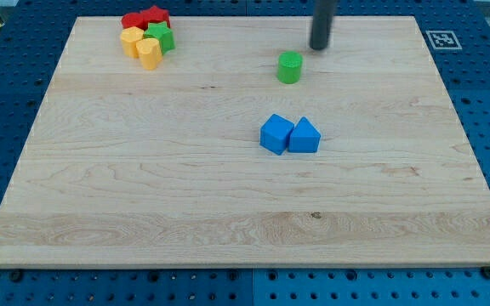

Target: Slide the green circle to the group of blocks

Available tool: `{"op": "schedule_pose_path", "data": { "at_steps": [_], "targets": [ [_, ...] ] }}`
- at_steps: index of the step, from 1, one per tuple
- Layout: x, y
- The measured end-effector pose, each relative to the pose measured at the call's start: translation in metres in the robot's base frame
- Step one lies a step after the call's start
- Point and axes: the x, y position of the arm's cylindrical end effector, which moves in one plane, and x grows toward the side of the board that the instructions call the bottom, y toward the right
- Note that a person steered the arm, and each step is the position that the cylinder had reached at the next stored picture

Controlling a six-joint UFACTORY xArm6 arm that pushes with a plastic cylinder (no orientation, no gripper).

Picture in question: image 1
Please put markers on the green cylinder block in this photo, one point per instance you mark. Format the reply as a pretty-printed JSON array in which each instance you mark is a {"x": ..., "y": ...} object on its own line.
[{"x": 289, "y": 67}]

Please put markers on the white fiducial marker tag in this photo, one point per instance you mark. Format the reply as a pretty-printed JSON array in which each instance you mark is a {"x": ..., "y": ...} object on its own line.
[{"x": 443, "y": 40}]

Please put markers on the red cylinder block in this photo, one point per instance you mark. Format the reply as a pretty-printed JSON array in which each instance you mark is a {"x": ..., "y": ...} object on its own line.
[{"x": 133, "y": 19}]

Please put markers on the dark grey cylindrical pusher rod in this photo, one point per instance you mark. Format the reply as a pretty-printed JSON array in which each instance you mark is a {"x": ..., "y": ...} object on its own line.
[{"x": 321, "y": 24}]

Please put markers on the yellow heart block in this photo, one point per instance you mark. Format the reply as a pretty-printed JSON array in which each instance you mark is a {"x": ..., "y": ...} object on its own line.
[{"x": 150, "y": 53}]

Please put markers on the light wooden board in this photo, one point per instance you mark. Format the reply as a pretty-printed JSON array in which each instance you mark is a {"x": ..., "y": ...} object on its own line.
[{"x": 126, "y": 168}]

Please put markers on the green star block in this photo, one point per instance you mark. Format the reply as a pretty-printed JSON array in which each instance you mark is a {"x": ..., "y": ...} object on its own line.
[{"x": 163, "y": 33}]

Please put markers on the red star block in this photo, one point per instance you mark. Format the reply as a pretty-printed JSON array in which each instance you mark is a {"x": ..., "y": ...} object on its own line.
[{"x": 156, "y": 15}]

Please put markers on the blue cube block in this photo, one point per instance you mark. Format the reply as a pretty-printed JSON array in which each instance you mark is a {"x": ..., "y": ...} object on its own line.
[{"x": 275, "y": 134}]

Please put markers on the blue triangular prism block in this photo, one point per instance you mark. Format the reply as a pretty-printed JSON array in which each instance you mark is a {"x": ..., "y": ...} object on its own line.
[{"x": 304, "y": 138}]

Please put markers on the yellow hexagon block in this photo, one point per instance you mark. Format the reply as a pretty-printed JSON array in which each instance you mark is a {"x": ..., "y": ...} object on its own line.
[{"x": 129, "y": 38}]

